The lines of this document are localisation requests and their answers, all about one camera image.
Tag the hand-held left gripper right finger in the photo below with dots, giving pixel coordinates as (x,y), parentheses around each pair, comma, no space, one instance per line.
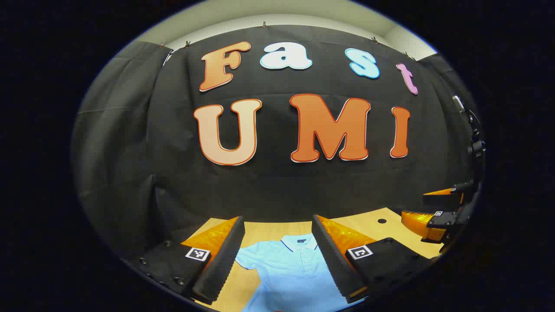
(334,260)

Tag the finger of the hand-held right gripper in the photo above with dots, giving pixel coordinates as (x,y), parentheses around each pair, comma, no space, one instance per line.
(442,198)
(427,223)

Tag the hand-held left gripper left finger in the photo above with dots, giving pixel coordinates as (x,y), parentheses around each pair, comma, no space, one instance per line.
(223,260)

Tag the light blue T-shirt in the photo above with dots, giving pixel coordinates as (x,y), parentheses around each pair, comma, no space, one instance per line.
(290,273)

